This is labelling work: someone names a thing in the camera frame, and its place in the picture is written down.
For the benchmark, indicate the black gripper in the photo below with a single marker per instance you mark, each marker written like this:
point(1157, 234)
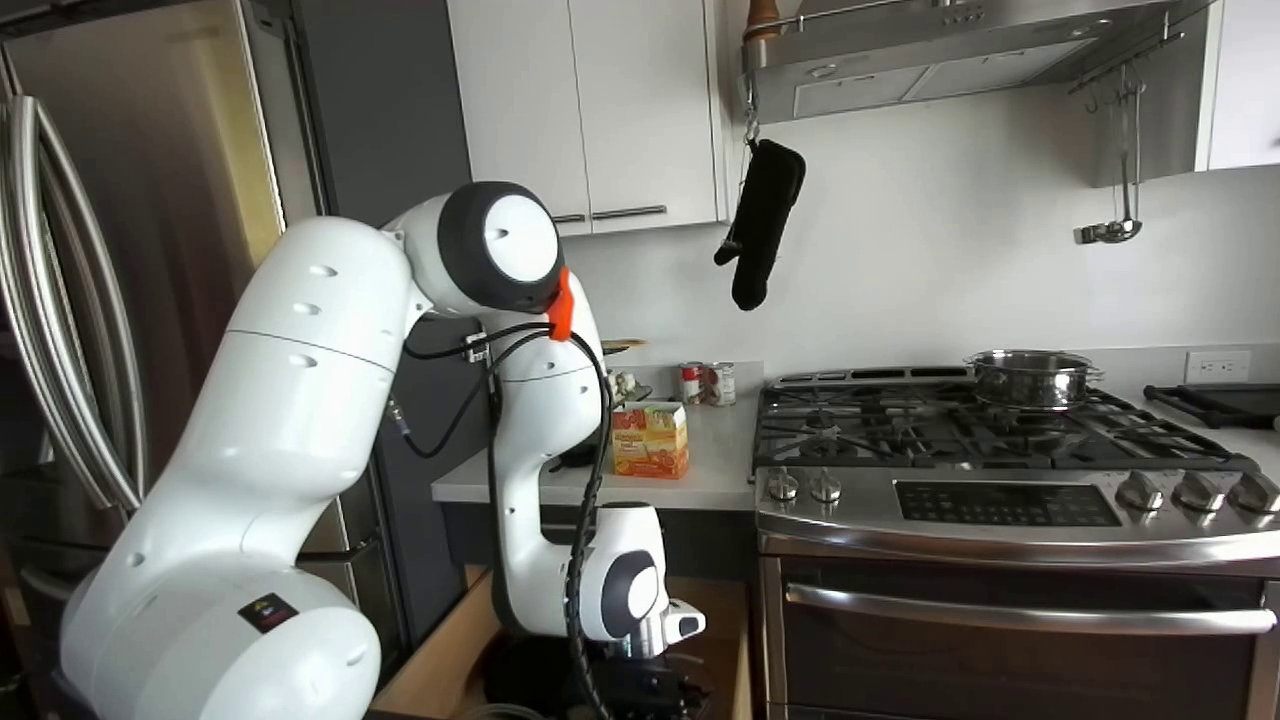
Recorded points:
point(646, 689)

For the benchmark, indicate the light wooden kitchen drawer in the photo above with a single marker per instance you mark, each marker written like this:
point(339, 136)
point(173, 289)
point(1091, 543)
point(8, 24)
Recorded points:
point(437, 680)

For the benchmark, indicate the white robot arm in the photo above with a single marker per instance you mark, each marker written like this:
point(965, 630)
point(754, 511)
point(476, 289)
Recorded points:
point(200, 610)

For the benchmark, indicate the dark lower cabinet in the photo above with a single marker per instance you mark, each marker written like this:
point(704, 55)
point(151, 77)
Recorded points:
point(693, 546)

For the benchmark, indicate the orange yellow box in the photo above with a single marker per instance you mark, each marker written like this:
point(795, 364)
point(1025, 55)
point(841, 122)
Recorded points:
point(650, 443)

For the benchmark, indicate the stainless steel gas stove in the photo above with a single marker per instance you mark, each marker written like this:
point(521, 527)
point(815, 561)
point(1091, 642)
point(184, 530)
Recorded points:
point(935, 556)

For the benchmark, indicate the small spice jar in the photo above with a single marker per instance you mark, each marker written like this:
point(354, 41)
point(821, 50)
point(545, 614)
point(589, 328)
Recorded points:
point(724, 380)
point(688, 380)

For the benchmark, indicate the steel pot on stove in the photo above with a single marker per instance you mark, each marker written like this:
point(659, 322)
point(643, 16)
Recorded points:
point(1030, 378)

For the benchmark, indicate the black oven mitt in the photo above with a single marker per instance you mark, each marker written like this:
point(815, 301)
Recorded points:
point(754, 239)

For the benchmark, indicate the white upper cabinets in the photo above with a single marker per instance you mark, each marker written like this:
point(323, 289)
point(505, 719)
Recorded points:
point(604, 108)

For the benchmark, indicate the hanging metal ladle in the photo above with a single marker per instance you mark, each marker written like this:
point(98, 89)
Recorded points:
point(1124, 225)

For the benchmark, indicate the stainless steel range hood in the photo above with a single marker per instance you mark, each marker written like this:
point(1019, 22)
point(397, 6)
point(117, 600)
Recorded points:
point(824, 57)

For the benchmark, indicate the stainless steel refrigerator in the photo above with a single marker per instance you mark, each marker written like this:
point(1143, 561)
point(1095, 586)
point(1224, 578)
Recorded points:
point(153, 149)

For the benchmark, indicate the white wall outlet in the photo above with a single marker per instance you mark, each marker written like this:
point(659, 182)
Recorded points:
point(1218, 364)

